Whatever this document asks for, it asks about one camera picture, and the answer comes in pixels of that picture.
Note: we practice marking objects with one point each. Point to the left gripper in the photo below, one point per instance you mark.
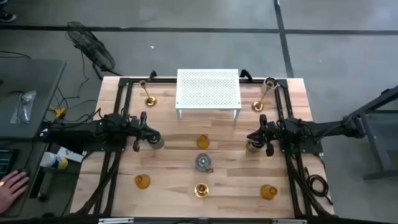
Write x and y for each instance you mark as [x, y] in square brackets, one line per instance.
[135, 128]

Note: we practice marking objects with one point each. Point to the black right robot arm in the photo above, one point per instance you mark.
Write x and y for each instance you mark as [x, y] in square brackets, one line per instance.
[326, 129]

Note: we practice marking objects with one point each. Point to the grey desk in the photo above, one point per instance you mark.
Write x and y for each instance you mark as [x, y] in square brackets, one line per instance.
[34, 77]

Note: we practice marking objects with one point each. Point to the grey metal stand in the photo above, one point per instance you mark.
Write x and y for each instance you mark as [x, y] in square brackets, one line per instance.
[373, 146]

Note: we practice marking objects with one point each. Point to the candle tin green tag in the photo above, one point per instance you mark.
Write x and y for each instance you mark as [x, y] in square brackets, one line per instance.
[250, 149]

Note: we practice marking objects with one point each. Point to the candle tin orange label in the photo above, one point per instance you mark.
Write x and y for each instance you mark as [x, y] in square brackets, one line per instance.
[203, 161]

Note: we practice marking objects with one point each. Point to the black aluminium table frame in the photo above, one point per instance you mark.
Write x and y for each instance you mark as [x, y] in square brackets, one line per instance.
[124, 83]

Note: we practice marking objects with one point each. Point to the laptop screen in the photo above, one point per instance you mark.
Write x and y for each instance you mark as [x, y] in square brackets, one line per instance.
[4, 163]

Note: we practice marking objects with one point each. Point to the medium brass candlestick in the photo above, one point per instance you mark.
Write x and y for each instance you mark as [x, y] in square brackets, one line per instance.
[150, 100]

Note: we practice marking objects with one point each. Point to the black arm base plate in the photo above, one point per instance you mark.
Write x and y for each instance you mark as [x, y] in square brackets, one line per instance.
[118, 148]
[311, 149]

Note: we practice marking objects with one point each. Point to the amber glass candle holder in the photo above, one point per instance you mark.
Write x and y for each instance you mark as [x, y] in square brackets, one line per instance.
[142, 181]
[268, 192]
[203, 142]

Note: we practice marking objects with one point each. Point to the black floor fan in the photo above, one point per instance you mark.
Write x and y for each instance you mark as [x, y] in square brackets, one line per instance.
[93, 49]

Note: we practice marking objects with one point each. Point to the white printed card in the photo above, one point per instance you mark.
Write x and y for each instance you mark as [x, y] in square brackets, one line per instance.
[72, 155]

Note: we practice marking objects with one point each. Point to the clear plastic bag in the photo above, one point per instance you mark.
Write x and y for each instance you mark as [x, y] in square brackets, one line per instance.
[24, 105]

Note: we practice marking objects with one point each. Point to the person's hand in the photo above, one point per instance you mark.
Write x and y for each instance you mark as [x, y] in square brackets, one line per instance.
[12, 191]

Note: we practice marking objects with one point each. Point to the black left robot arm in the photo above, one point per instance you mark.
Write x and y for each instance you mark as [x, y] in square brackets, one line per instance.
[77, 132]

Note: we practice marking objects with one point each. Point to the silver metal bracket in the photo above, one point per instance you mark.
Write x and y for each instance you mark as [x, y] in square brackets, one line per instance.
[289, 221]
[115, 221]

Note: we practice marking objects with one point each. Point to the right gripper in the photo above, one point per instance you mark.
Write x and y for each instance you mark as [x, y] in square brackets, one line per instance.
[273, 130]

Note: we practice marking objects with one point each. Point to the person's shoe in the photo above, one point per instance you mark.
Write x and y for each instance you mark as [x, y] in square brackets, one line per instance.
[7, 16]

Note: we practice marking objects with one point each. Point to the white bottle yellow cap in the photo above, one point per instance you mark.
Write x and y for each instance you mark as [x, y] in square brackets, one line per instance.
[51, 160]

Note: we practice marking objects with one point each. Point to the tall brass candlestick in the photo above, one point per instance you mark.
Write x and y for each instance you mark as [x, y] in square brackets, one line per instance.
[257, 106]

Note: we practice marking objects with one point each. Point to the white pot with plant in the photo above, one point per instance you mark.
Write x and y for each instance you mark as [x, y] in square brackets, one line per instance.
[265, 84]

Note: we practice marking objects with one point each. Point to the black table clamp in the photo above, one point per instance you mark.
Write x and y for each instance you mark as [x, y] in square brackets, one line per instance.
[245, 75]
[152, 75]

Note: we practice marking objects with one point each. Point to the white perforated metal shelf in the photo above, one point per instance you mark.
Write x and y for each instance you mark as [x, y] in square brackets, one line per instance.
[208, 90]

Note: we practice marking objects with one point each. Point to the dark grey work surface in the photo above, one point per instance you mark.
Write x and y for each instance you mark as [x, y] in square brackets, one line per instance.
[21, 208]

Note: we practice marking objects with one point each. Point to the short brass candlestick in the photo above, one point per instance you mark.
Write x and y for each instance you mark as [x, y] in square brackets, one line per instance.
[201, 190]

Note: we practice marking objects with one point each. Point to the candle tin brown tag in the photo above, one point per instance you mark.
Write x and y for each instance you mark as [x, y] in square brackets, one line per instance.
[160, 145]

